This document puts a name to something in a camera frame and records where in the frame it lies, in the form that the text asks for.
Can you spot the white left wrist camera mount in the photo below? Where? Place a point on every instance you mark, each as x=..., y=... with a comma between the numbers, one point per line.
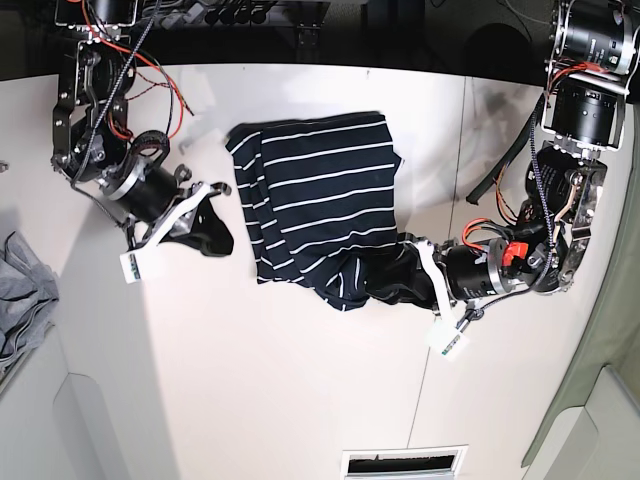
x=444, y=337

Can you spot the black power strip with plugs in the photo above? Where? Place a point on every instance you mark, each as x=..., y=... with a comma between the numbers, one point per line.
x=199, y=14

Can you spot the black round object on floor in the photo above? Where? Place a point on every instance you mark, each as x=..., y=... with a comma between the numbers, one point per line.
x=497, y=51

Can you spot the navy white striped t-shirt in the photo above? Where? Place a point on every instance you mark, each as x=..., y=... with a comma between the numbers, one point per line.
x=318, y=200

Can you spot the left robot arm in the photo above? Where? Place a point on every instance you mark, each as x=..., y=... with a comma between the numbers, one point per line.
x=547, y=185

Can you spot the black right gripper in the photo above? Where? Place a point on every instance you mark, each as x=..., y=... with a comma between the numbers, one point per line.
x=147, y=193

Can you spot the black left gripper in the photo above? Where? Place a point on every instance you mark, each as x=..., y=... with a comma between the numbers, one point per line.
x=496, y=268

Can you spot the grey cloth pile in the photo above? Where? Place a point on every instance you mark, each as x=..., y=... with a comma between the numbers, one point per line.
x=29, y=295

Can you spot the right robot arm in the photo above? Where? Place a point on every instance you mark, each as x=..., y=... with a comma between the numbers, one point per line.
x=94, y=148

